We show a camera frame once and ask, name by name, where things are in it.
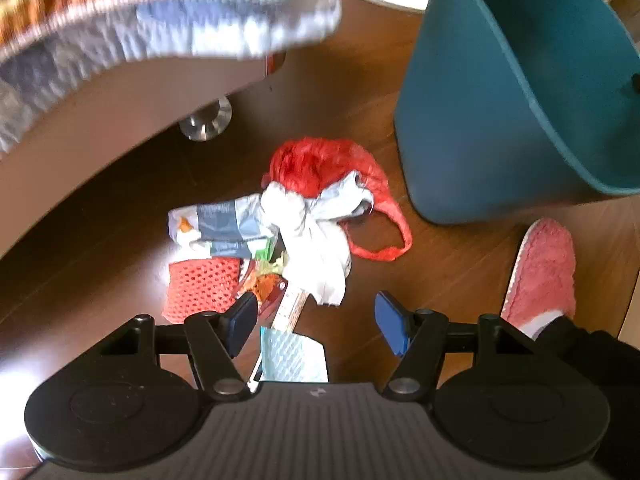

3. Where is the pink fluffy slipper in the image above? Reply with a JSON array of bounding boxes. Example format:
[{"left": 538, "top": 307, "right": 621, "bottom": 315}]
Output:
[{"left": 500, "top": 217, "right": 578, "bottom": 333}]

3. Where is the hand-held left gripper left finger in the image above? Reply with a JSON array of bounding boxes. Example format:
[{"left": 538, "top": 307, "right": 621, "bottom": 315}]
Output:
[{"left": 95, "top": 292, "right": 260, "bottom": 403}]

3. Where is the green wrapper scrap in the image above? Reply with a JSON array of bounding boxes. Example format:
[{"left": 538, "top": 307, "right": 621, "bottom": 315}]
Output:
[{"left": 252, "top": 237, "right": 289, "bottom": 277}]

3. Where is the pale blue plastic bag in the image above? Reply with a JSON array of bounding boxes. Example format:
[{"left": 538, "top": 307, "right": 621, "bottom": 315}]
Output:
[{"left": 307, "top": 170, "right": 376, "bottom": 223}]

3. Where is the round metal bed leg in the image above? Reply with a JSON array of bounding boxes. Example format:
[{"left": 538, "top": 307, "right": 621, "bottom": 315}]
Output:
[{"left": 179, "top": 96, "right": 233, "bottom": 142}]

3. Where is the person's leg in black trousers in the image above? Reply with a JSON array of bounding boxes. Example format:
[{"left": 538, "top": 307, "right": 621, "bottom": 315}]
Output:
[{"left": 535, "top": 314, "right": 640, "bottom": 411}]

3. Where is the long white biscuit wrapper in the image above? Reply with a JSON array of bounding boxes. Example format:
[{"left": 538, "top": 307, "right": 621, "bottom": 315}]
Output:
[{"left": 248, "top": 280, "right": 308, "bottom": 393}]

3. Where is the white tissue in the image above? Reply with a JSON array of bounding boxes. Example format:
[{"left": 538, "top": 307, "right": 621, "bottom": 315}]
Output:
[{"left": 260, "top": 182, "right": 351, "bottom": 308}]

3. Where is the red snack wrapper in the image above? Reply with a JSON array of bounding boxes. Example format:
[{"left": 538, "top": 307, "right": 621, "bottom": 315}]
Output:
[{"left": 239, "top": 260, "right": 291, "bottom": 321}]

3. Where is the patchwork quilt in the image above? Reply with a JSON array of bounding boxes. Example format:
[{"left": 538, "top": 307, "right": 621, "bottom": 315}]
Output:
[{"left": 0, "top": 0, "right": 343, "bottom": 153}]

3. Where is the red plastic bag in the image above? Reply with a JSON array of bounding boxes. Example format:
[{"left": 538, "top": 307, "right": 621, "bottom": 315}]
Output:
[{"left": 262, "top": 137, "right": 413, "bottom": 263}]

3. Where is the beige bed frame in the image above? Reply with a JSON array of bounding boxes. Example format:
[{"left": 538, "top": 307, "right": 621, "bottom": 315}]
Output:
[{"left": 0, "top": 52, "right": 288, "bottom": 261}]

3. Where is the white sock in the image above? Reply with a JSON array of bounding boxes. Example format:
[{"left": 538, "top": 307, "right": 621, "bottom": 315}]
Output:
[{"left": 520, "top": 310, "right": 566, "bottom": 341}]

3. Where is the teal plastic bin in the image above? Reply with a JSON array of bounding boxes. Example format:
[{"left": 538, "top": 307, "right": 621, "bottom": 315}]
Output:
[{"left": 392, "top": 0, "right": 640, "bottom": 226}]

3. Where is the light blue bubble mailer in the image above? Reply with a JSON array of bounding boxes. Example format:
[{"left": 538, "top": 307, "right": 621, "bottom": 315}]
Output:
[{"left": 259, "top": 326, "right": 330, "bottom": 385}]

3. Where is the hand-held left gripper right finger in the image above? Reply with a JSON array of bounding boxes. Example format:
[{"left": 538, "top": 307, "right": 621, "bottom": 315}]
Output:
[{"left": 375, "top": 290, "right": 543, "bottom": 404}]

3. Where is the grey white plastic wrapper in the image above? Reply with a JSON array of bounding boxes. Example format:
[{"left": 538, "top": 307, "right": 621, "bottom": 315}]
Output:
[{"left": 167, "top": 197, "right": 281, "bottom": 261}]

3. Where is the orange foam net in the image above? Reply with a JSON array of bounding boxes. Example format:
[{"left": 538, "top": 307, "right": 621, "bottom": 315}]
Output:
[{"left": 161, "top": 256, "right": 246, "bottom": 325}]

